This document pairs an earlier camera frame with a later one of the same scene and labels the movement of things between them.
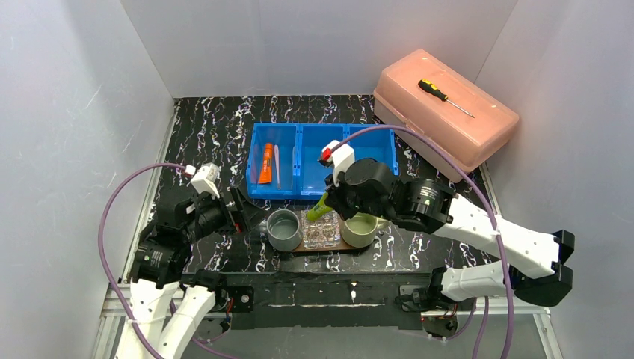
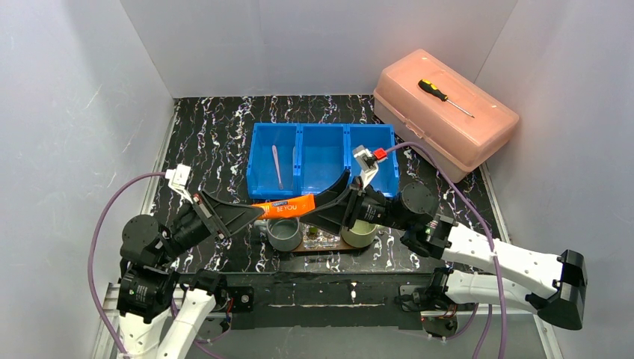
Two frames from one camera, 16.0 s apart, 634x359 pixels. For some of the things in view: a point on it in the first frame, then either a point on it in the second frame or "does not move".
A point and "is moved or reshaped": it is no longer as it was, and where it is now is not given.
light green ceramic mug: x=360 y=230 does not move
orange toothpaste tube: x=265 y=173 to x=288 y=207
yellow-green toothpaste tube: x=318 y=209 is moved or reshaped
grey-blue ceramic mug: x=283 y=229 does not move
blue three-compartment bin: x=282 y=158 does not move
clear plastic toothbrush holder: x=321 y=233 does not move
